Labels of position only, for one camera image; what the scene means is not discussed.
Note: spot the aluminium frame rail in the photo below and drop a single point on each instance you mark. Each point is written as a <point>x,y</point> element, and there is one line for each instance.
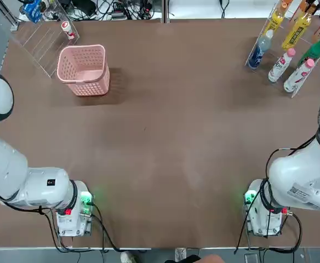
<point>5,13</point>

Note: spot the blue water bottle white cap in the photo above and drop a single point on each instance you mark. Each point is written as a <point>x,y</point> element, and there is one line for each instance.
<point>258,54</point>

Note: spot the person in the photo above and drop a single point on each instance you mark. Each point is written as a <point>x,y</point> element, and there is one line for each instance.
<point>180,254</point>

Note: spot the clear acrylic shelf rack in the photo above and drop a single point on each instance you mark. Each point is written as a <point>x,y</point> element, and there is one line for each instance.
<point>43,54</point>

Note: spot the orange drink bottle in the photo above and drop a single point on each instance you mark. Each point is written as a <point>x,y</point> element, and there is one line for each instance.
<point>302,6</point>

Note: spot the pink plastic basket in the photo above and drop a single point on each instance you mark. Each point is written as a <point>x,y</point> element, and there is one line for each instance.
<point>91,87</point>

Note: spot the blue packet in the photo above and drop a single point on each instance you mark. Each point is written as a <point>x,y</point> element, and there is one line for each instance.
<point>31,11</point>

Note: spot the small red white bottle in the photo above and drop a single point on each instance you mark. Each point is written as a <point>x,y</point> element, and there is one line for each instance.
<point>68,30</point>

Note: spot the clear acrylic drinks rack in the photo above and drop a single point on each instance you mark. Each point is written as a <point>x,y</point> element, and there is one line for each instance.
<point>276,46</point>

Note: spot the aluminium post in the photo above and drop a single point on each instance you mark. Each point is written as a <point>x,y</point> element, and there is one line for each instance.
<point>165,11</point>

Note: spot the yellow drink bottle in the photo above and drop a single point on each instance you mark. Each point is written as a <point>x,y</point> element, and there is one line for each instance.
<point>275,23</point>
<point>294,34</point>

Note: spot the green drink bottle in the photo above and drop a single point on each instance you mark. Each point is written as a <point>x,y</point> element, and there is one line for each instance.
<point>317,46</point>

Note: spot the white bottle pink cap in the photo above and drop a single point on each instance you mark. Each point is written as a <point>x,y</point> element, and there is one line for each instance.
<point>297,76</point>
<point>279,67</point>

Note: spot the small grey box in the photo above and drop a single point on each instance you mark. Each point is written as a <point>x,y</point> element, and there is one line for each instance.
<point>251,258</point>

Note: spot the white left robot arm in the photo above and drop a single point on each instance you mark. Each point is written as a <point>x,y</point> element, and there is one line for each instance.
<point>39,189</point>

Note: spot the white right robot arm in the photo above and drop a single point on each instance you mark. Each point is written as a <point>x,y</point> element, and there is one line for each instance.
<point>299,175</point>

